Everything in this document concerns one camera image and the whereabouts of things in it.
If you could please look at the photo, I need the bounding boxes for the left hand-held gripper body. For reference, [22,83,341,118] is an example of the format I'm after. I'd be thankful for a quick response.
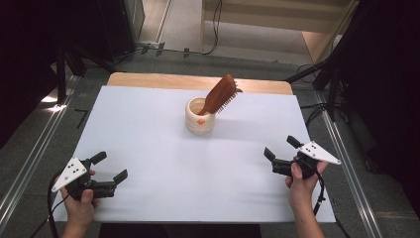
[51,157,119,201]

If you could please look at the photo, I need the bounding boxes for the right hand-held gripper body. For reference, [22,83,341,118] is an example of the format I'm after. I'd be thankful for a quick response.
[271,141,342,180]

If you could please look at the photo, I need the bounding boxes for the cream ribbed cup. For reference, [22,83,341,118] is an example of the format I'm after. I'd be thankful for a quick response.
[184,96,217,136]

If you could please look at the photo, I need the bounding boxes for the brown wooden hairbrush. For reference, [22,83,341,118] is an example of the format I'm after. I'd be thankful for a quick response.
[197,73,244,117]

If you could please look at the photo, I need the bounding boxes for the person's left hand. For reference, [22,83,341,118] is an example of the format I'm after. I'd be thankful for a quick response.
[59,169,101,226]

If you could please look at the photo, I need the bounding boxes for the person's right hand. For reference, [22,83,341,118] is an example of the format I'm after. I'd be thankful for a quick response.
[285,160,330,208]

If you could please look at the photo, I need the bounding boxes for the white board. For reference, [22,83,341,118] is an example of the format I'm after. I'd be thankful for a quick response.
[52,85,337,224]

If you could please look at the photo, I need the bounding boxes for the black metal stand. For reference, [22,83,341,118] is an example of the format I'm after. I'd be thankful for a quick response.
[53,41,117,105]
[285,49,346,123]

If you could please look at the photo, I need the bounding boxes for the light wooden table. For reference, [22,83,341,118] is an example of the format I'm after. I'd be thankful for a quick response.
[107,71,294,96]

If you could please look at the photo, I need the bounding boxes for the beige wooden platform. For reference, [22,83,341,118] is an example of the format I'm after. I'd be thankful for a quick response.
[200,0,361,65]

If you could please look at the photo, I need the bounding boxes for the black cabinet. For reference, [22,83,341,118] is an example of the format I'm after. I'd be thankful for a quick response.
[97,0,147,63]

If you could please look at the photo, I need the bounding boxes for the black floor cables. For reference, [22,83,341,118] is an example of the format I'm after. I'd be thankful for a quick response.
[296,63,352,128]

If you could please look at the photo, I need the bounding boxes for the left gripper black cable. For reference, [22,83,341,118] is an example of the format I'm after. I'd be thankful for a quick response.
[29,170,71,238]

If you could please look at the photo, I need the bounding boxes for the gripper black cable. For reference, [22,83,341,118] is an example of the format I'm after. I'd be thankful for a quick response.
[311,171,352,238]
[29,170,71,238]

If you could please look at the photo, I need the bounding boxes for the metal floor rail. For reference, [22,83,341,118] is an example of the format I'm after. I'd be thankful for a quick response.
[312,91,384,238]
[0,74,83,227]

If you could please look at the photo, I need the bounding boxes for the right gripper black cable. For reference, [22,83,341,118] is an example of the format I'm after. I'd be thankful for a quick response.
[311,171,352,238]

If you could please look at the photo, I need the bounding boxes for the black hanging cable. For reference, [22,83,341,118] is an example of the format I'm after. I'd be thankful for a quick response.
[200,0,223,56]

